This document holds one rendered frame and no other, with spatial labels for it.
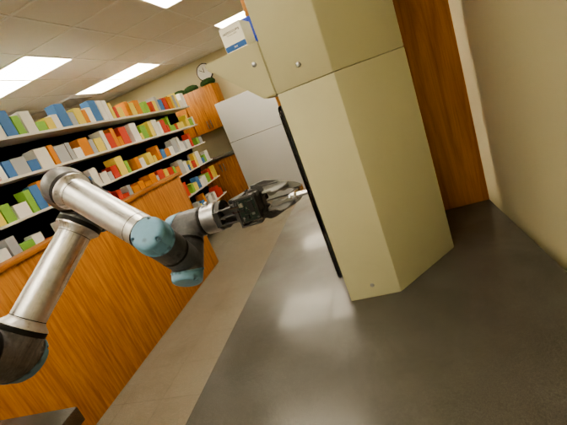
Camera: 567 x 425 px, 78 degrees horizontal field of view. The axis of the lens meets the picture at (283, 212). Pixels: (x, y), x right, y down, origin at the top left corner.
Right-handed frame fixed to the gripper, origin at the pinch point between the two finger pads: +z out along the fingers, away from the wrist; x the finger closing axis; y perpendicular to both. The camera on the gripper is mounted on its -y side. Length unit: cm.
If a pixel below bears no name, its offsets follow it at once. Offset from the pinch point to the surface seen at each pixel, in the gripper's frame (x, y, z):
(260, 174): -50, -480, -175
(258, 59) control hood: 27.7, 12.1, 4.4
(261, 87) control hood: 23.1, 11.9, 3.1
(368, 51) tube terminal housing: 22.3, 5.1, 23.3
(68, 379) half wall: -81, -58, -189
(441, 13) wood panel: 27, -25, 44
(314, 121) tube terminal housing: 13.8, 11.5, 10.4
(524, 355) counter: -27, 32, 31
